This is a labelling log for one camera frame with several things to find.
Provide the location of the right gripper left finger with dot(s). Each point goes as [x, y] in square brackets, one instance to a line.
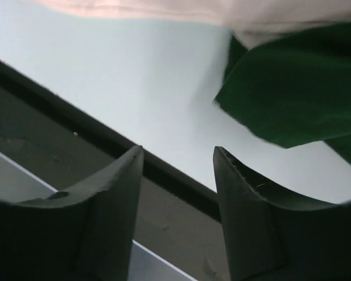
[84, 232]

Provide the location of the white green raglan t-shirt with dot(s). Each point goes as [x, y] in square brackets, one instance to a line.
[288, 76]

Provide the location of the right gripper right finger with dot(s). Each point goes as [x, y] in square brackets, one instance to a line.
[273, 233]

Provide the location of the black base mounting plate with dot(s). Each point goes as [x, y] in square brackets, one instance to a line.
[47, 145]

